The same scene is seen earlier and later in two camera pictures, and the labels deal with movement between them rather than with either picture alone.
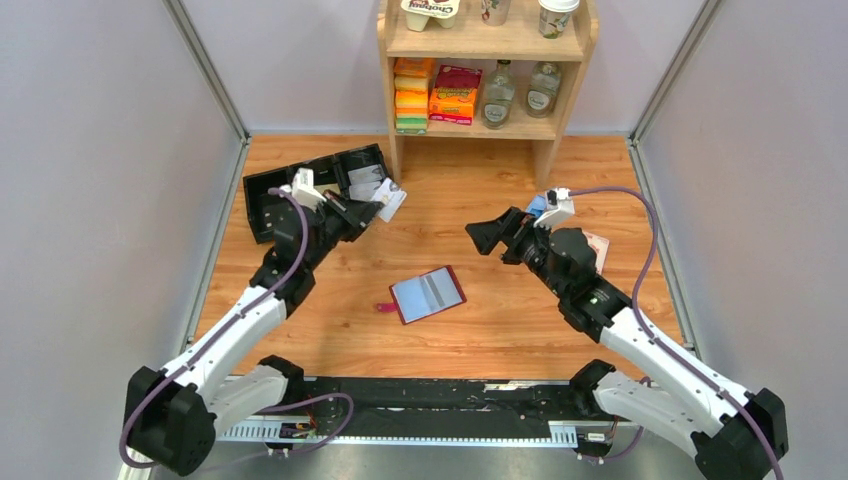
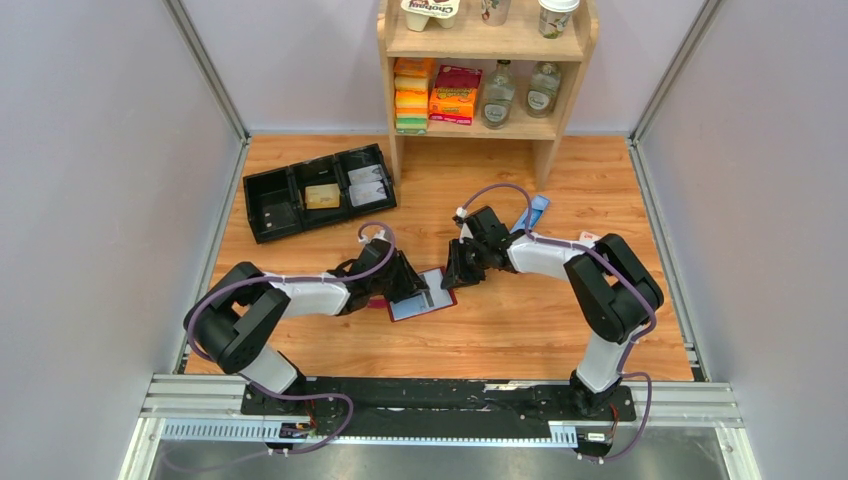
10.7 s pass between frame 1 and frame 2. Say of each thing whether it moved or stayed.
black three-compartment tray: stayed
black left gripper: moved
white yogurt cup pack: stayed
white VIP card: stayed
